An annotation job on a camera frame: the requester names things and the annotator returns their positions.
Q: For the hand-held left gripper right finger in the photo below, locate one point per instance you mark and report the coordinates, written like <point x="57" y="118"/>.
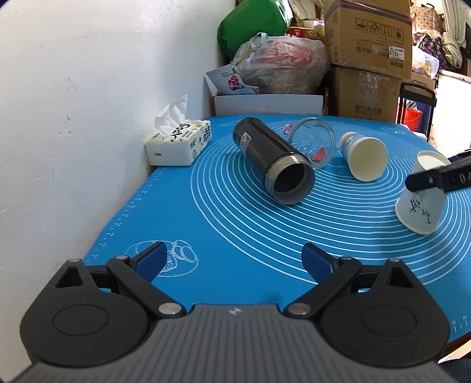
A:
<point x="316" y="263"/>

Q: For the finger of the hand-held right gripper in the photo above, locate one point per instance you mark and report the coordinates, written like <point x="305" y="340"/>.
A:
<point x="438" y="177"/>

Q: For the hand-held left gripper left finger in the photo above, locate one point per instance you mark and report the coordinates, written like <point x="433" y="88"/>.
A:
<point x="149" y="259"/>

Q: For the white paper cup blue print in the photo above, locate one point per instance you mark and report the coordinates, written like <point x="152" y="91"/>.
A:
<point x="419" y="210"/>

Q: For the plain white paper cup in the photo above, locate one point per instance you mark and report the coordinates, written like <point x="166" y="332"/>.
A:
<point x="368" y="158"/>

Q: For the clear glass cup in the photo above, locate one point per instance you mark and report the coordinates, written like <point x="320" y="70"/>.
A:
<point x="312" y="134"/>

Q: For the black thermos cup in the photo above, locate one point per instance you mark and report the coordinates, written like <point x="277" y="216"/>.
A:
<point x="257" y="143"/>

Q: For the red bucket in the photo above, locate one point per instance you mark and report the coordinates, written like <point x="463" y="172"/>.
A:
<point x="413" y="118"/>

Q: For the white cabinet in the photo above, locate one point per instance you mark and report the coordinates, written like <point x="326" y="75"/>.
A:
<point x="454" y="110"/>

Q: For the blue silicone mat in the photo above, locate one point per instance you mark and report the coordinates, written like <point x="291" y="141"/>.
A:
<point x="239" y="228"/>

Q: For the black metal rack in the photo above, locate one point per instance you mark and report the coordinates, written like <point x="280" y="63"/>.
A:
<point x="417" y="90"/>

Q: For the cardboard box with clear tape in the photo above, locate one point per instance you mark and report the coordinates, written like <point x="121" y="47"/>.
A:
<point x="364" y="95"/>

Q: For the white tissue pack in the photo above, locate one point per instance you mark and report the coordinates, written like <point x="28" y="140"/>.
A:
<point x="176" y="143"/>

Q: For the pile of patterned cloth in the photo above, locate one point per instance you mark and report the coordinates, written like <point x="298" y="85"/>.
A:
<point x="441" y="37"/>

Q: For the large cardboard box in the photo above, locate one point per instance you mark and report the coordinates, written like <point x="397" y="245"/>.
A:
<point x="368" y="33"/>

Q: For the white open box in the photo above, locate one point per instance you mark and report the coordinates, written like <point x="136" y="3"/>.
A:
<point x="268" y="105"/>

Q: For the clear plastic bag red contents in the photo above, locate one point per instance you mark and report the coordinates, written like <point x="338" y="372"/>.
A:
<point x="287" y="62"/>

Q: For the red snack box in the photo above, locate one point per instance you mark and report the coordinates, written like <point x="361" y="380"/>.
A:
<point x="303" y="32"/>

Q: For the white printed paper bag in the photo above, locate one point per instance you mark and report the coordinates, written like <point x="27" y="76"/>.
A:
<point x="230" y="79"/>

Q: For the green bag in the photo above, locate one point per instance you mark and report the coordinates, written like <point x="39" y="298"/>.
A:
<point x="250" y="22"/>

